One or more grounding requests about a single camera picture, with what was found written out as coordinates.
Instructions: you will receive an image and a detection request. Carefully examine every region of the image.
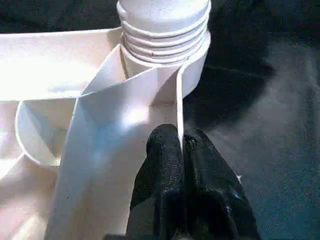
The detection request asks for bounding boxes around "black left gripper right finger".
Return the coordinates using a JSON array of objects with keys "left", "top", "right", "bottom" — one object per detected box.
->
[{"left": 182, "top": 128, "right": 262, "bottom": 240}]

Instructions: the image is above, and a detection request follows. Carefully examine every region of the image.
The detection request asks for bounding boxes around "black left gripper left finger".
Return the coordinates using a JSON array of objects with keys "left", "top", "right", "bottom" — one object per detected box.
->
[{"left": 125, "top": 124, "right": 187, "bottom": 240}]

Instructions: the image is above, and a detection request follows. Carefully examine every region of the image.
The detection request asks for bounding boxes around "white plastic table top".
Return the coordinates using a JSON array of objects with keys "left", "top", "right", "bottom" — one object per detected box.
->
[{"left": 0, "top": 27, "right": 212, "bottom": 240}]

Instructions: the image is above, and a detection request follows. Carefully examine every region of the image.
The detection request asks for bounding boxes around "white plastic table leg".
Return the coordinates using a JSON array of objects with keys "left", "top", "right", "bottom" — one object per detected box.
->
[{"left": 116, "top": 0, "right": 212, "bottom": 65}]

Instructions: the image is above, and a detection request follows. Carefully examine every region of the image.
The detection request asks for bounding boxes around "black work mat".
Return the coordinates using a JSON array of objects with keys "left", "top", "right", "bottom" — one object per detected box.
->
[{"left": 0, "top": 0, "right": 320, "bottom": 240}]

